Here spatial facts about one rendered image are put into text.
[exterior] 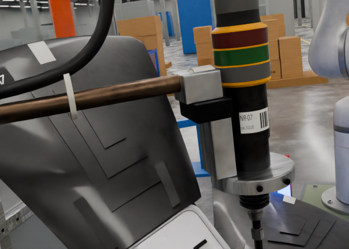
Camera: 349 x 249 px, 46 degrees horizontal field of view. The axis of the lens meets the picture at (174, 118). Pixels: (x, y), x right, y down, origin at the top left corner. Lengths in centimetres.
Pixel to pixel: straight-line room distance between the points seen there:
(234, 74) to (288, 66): 764
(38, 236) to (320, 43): 91
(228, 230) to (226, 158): 20
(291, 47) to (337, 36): 692
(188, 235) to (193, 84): 12
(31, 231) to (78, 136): 90
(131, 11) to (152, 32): 278
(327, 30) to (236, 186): 71
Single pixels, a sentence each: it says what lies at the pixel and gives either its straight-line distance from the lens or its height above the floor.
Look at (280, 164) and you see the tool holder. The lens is 35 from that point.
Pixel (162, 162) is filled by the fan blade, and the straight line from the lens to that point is 35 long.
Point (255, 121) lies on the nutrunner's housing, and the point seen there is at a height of 135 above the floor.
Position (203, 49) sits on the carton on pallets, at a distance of 959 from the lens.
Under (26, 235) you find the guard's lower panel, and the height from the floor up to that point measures 92.
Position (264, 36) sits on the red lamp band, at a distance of 32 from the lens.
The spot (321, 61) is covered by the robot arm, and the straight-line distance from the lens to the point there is 101.
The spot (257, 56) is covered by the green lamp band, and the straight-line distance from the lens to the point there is 32.
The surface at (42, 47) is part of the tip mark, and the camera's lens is 44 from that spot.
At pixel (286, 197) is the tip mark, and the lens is 63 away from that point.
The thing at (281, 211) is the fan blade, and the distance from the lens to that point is 57.
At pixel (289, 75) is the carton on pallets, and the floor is 18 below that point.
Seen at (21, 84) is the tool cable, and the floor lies 140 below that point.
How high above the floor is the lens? 143
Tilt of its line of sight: 13 degrees down
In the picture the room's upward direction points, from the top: 8 degrees counter-clockwise
